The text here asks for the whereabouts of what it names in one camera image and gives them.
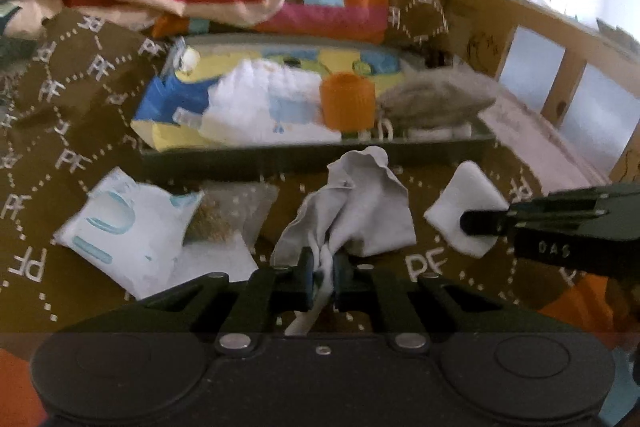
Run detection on grey tray with drawing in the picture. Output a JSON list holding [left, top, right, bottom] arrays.
[[131, 34, 494, 180]]

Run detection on white tissue sheet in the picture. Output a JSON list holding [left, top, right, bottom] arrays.
[[165, 232, 258, 289]]

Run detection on white printed baby cloth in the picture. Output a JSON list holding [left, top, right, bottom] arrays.
[[198, 60, 342, 146]]

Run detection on clear bag brown contents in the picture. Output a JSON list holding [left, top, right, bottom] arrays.
[[184, 181, 279, 248]]

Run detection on grey drawstring pouch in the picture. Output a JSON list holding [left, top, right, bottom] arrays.
[[376, 67, 498, 136]]

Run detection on wet wipes packet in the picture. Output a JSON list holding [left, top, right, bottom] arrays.
[[54, 168, 204, 299]]

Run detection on orange fabric cup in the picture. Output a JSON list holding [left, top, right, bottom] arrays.
[[320, 72, 376, 132]]

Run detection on pink bed sheet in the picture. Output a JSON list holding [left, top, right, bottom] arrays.
[[480, 84, 611, 194]]

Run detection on grey cloth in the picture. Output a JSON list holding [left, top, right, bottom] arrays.
[[270, 146, 416, 336]]

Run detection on brown patterned duvet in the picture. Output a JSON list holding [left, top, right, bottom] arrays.
[[0, 0, 640, 358]]

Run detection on white square cloth pad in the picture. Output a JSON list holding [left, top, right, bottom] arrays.
[[424, 160, 509, 259]]

